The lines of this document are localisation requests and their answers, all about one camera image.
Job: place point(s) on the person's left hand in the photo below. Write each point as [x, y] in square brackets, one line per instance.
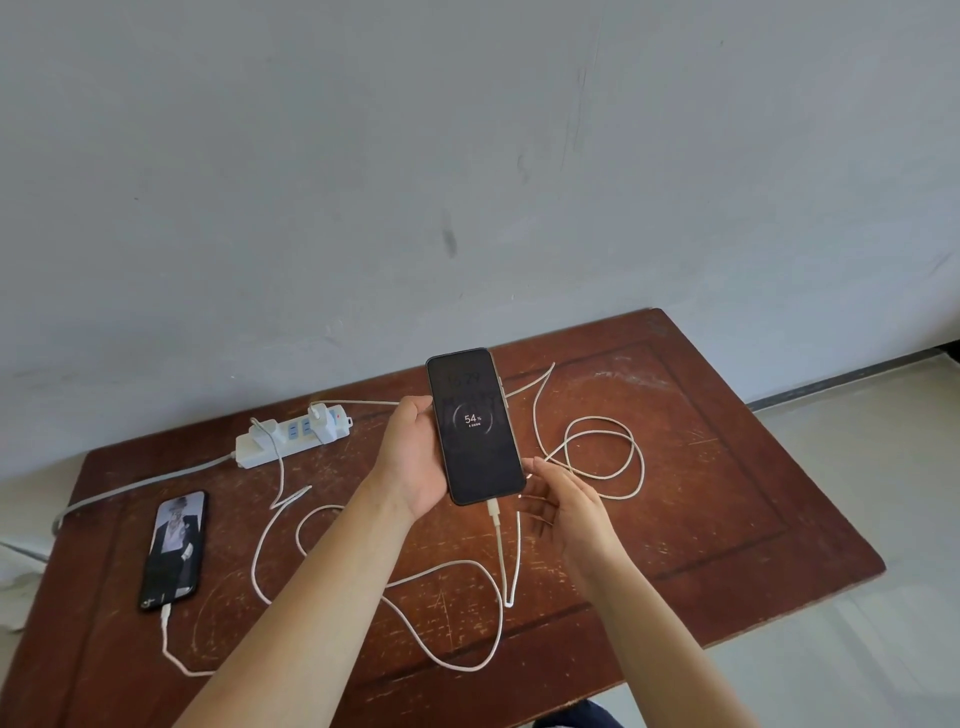
[409, 465]

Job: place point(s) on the person's right hand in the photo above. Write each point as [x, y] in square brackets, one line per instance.
[581, 532]

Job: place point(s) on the square white charger plug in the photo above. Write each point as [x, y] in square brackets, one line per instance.
[321, 421]

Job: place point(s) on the person's left forearm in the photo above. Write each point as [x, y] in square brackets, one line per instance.
[300, 630]

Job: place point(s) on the person's right forearm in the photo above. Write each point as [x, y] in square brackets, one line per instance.
[660, 660]

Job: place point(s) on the person's dark blue trousers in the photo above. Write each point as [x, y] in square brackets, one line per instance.
[577, 718]

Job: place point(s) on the brown wooden table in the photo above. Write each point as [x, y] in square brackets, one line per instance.
[712, 487]

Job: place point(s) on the white wall conduit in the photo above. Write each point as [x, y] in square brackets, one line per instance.
[19, 592]

